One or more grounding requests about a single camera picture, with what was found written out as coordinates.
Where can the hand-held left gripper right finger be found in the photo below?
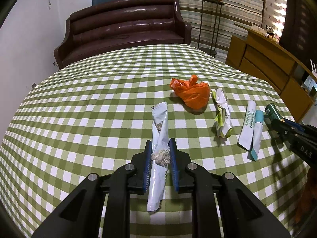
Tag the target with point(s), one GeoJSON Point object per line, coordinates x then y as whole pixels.
{"type": "Point", "coordinates": [173, 166]}

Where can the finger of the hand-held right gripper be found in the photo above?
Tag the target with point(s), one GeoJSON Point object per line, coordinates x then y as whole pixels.
{"type": "Point", "coordinates": [294, 126]}
{"type": "Point", "coordinates": [279, 130]}

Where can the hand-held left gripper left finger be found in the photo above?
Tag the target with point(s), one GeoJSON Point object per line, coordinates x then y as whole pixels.
{"type": "Point", "coordinates": [148, 166]}

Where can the blue white tube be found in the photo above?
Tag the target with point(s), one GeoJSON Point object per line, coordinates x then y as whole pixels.
{"type": "Point", "coordinates": [256, 138]}

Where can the white tube green print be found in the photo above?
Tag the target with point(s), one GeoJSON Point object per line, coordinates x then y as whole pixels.
{"type": "Point", "coordinates": [247, 129]}

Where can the grey white packet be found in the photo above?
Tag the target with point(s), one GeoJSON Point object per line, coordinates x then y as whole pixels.
{"type": "Point", "coordinates": [159, 119]}

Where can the green white wrapper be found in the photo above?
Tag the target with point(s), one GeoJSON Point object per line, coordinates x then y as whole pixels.
{"type": "Point", "coordinates": [221, 119]}

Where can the orange plastic bag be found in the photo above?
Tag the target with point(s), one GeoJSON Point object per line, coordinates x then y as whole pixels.
{"type": "Point", "coordinates": [193, 94]}

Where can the wooden cabinet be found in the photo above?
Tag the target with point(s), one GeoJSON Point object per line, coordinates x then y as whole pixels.
{"type": "Point", "coordinates": [260, 57]}

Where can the green checkered tablecloth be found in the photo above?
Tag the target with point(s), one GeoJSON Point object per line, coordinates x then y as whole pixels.
{"type": "Point", "coordinates": [86, 104]}

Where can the mouse plush toy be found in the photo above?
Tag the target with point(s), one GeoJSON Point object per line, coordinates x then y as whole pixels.
{"type": "Point", "coordinates": [270, 32]}

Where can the white flat box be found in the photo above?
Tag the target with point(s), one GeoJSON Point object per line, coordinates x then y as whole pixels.
{"type": "Point", "coordinates": [257, 29]}

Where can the black metal plant stand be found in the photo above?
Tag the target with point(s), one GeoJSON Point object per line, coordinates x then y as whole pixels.
{"type": "Point", "coordinates": [208, 51]}

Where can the dark purple curtain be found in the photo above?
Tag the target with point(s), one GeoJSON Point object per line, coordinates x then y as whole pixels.
{"type": "Point", "coordinates": [302, 17]}

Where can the beige patterned curtain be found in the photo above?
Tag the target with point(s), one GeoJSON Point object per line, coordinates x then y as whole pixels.
{"type": "Point", "coordinates": [275, 10]}

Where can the striped curtain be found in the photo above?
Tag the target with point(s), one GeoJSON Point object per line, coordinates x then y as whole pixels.
{"type": "Point", "coordinates": [242, 5]}

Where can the dark brown leather sofa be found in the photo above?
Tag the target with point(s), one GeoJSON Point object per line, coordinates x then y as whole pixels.
{"type": "Point", "coordinates": [123, 29]}

